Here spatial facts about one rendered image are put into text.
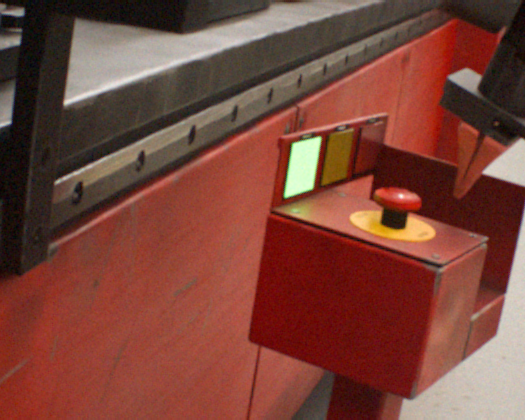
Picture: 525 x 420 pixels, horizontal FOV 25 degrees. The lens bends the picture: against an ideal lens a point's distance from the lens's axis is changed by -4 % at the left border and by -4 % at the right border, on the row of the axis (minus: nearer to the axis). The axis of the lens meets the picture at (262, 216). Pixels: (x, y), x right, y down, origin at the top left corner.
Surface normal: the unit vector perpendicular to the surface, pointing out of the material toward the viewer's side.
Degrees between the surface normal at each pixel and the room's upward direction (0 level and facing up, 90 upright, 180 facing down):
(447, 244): 0
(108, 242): 90
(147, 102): 90
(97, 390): 90
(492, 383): 0
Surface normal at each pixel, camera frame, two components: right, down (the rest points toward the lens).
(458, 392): 0.15, -0.94
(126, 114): 0.94, 0.22
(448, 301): 0.84, 0.28
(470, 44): -0.30, 0.24
